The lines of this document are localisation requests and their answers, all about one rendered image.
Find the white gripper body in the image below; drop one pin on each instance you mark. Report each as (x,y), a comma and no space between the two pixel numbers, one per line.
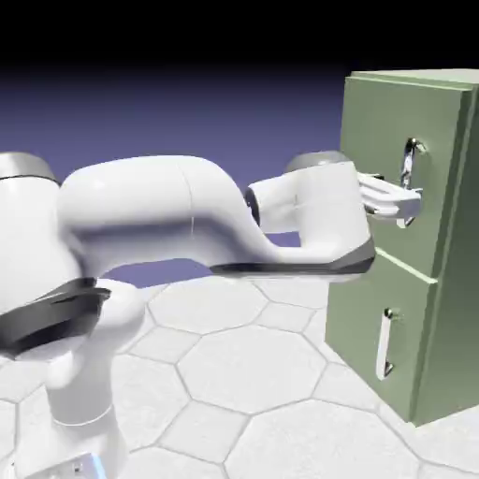
(389,196)

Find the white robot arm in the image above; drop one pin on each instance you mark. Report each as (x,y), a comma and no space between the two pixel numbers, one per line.
(149,209)

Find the green painted cabinet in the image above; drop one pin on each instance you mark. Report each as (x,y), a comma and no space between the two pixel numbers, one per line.
(449,262)

